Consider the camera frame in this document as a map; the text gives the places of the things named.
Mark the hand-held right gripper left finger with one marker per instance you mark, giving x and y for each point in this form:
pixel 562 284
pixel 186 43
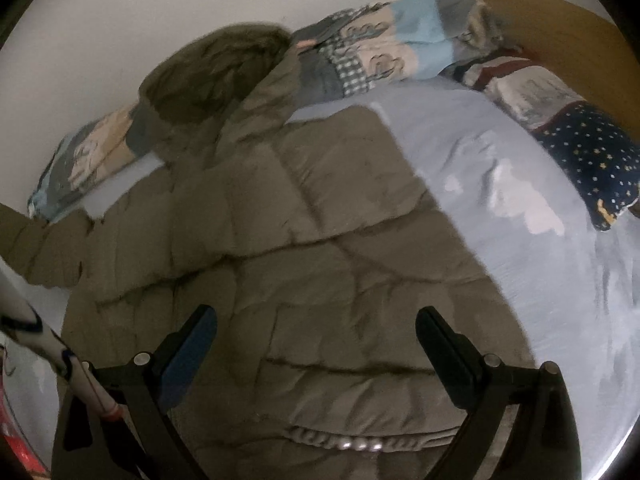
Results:
pixel 191 340

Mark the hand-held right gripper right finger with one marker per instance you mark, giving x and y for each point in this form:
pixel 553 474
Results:
pixel 445 355

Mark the olive puffer jacket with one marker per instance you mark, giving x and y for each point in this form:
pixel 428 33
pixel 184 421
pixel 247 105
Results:
pixel 300 240

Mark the light blue bed sheet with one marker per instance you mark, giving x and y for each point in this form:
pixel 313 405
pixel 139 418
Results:
pixel 500 260

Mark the red object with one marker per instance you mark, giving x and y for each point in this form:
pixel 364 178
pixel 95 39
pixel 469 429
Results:
pixel 12 425

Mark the stars and stripes pillow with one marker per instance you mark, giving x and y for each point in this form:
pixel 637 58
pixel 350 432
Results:
pixel 590 155

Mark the patchwork printed quilt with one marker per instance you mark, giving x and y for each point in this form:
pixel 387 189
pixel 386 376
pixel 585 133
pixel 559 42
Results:
pixel 400 50

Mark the wooden headboard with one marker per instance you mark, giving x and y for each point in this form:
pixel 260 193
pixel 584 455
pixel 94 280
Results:
pixel 560 35

